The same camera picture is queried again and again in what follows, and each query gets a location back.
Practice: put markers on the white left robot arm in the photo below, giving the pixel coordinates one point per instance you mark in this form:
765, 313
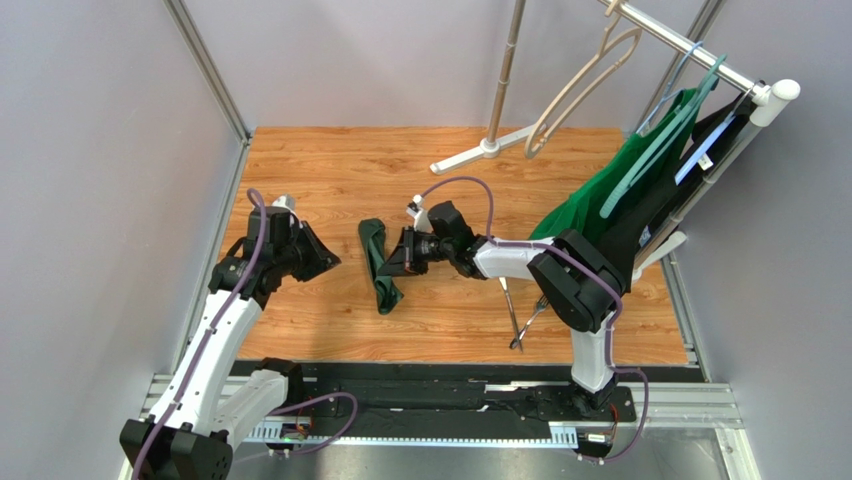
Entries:
192, 432

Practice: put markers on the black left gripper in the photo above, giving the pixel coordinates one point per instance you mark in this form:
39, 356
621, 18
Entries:
321, 258

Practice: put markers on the teal clothes hanger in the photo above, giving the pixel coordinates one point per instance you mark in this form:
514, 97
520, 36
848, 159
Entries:
663, 141

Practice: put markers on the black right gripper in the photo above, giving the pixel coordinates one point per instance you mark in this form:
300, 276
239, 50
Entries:
407, 252

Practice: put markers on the metal rack upright pole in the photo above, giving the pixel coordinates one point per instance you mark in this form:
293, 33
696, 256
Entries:
503, 80

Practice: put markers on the black garment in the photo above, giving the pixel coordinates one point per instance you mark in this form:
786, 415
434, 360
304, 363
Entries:
680, 177

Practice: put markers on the silver fork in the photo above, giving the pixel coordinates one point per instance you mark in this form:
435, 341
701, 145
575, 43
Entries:
540, 306

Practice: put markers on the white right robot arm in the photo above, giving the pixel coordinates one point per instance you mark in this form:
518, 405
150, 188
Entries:
582, 287

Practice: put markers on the metal clothes rack rail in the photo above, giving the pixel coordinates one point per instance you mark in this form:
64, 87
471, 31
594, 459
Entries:
770, 99

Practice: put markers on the dark green cloth napkin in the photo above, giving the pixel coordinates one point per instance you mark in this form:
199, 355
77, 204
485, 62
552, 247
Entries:
372, 235

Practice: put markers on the blue clothes hanger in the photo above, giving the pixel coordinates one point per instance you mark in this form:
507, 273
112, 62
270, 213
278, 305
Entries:
667, 93

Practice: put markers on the bright green t-shirt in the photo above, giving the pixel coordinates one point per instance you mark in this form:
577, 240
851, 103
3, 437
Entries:
582, 210

